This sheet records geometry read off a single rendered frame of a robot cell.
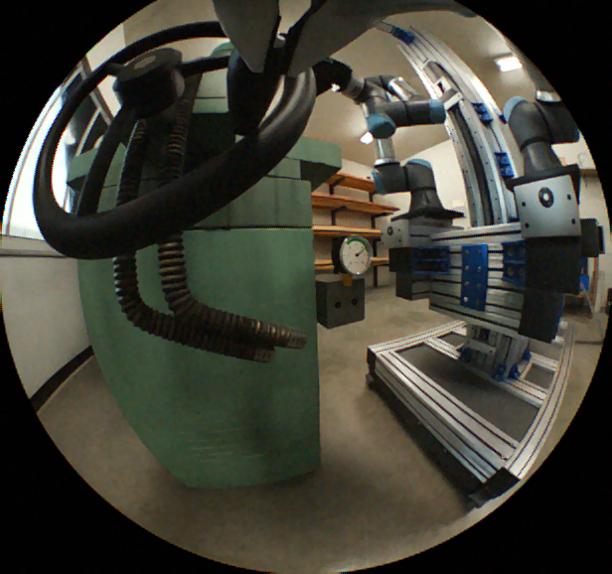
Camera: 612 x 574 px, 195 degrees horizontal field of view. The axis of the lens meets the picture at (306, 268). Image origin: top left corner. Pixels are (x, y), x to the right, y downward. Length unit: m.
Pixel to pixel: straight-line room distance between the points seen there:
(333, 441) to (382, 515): 0.36
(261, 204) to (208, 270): 0.13
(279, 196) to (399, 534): 0.85
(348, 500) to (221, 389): 0.51
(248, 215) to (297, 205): 0.08
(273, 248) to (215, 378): 0.24
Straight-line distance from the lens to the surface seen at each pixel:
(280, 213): 0.30
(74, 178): 0.49
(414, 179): 0.79
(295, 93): 0.15
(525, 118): 0.61
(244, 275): 0.28
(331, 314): 0.29
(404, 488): 0.72
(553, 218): 0.39
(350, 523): 0.67
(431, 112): 0.54
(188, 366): 0.33
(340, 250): 0.26
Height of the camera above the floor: 0.66
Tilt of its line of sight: 3 degrees down
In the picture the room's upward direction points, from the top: 3 degrees counter-clockwise
